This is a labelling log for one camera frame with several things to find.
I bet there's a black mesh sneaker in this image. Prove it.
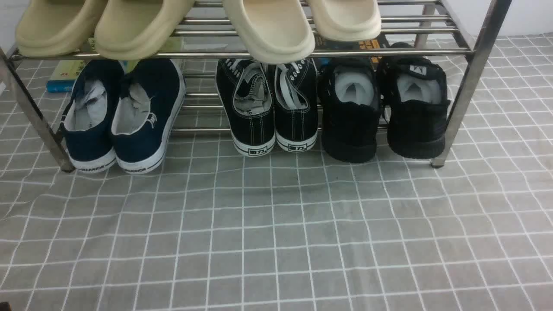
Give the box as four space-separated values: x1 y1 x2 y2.
317 58 382 164
376 55 451 159

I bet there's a steel shoe rack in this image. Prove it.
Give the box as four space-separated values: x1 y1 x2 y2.
1 0 513 172

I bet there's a black canvas sneaker right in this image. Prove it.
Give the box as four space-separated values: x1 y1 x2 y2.
268 58 319 153

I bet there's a black canvas sneaker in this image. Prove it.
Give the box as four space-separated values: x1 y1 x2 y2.
215 58 276 157
268 58 319 153

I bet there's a black canvas sneaker left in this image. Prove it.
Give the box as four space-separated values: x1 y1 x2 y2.
215 58 276 157

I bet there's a grey checked tablecloth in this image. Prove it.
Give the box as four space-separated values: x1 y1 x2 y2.
0 33 553 311

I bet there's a cream slipper centre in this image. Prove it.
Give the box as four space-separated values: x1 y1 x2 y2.
222 0 315 64

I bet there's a cream slipper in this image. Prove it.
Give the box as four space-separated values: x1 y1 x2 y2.
222 0 315 64
307 0 381 42

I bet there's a navy Warrior sneaker right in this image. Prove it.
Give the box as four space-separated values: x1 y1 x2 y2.
110 59 186 175

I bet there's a navy warrior sneaker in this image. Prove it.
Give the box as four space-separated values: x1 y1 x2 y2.
110 59 186 175
60 59 126 173

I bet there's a cream slipper right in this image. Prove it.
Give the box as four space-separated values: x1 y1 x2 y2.
307 0 381 42

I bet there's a black orange book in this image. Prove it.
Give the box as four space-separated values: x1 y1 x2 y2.
313 33 390 71

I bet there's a navy Warrior sneaker left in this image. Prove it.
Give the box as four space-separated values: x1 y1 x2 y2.
60 59 126 173

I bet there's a tan slipper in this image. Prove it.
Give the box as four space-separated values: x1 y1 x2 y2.
15 0 107 57
94 0 195 60

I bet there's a green blue book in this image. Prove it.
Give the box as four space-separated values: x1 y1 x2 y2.
46 37 186 94

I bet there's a tan slipper far left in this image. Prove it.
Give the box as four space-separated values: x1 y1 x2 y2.
15 0 107 57

